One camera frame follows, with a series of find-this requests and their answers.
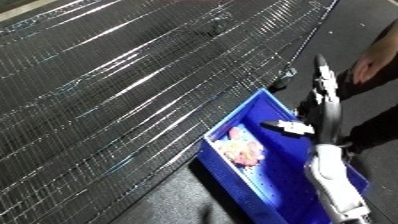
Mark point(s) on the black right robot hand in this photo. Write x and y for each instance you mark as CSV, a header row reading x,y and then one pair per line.
x,y
329,113

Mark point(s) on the person's hand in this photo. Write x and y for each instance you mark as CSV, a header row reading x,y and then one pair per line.
x,y
368,66

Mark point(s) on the pink yellow soft toy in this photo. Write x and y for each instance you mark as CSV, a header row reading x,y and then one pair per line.
x,y
243,150

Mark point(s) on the pale right robot arm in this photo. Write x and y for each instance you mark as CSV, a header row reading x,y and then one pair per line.
x,y
334,183

